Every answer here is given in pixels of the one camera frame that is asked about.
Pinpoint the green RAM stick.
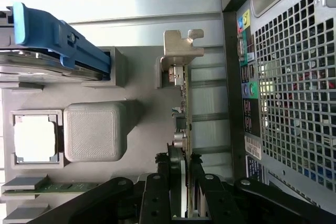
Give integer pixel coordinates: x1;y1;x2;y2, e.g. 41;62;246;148
4;181;98;196

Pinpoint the grey parts rack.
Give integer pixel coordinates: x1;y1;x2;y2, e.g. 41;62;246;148
0;46;191;224

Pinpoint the silver CPU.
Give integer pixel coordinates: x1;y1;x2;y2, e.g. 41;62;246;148
12;114;58;162

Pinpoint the open black PC case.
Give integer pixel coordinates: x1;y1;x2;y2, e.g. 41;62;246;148
220;0;336;209

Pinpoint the silver hard disk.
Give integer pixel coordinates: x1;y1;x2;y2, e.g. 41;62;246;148
0;10;103;84

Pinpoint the blue disk caddy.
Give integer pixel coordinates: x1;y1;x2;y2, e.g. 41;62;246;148
12;2;111;81

